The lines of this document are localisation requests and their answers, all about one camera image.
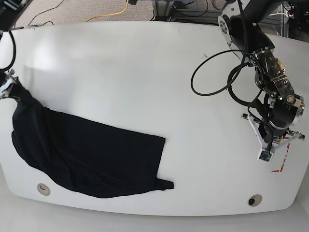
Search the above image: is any yellow cable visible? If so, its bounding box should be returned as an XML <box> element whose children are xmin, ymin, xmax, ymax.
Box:
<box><xmin>86</xmin><ymin>0</ymin><xmax>128</xmax><ymax>22</ymax></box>

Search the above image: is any right table grommet hole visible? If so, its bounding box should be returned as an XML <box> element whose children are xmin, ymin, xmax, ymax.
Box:
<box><xmin>248</xmin><ymin>194</ymin><xmax>263</xmax><ymax>207</ymax></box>

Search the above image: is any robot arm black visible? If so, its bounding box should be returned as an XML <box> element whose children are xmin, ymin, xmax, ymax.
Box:
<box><xmin>0</xmin><ymin>0</ymin><xmax>32</xmax><ymax>99</ymax></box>
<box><xmin>192</xmin><ymin>0</ymin><xmax>305</xmax><ymax>162</ymax></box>

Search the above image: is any table grommet hole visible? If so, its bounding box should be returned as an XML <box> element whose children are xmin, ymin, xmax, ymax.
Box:
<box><xmin>248</xmin><ymin>194</ymin><xmax>263</xmax><ymax>207</ymax></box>
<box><xmin>37</xmin><ymin>183</ymin><xmax>51</xmax><ymax>196</ymax></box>

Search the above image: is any gripper body white-black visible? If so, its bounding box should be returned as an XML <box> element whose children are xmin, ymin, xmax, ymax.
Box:
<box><xmin>241</xmin><ymin>114</ymin><xmax>305</xmax><ymax>163</ymax></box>
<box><xmin>0</xmin><ymin>69</ymin><xmax>19</xmax><ymax>100</ymax></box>

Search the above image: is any red tape rectangle marking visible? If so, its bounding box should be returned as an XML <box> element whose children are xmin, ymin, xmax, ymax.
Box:
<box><xmin>272</xmin><ymin>137</ymin><xmax>290</xmax><ymax>173</ymax></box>

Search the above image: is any black t-shirt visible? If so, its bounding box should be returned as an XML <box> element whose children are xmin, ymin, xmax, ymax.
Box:
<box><xmin>9</xmin><ymin>84</ymin><xmax>174</xmax><ymax>198</ymax></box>

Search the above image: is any left table grommet hole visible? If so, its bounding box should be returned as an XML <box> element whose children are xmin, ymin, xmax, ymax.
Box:
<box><xmin>37</xmin><ymin>183</ymin><xmax>51</xmax><ymax>196</ymax></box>

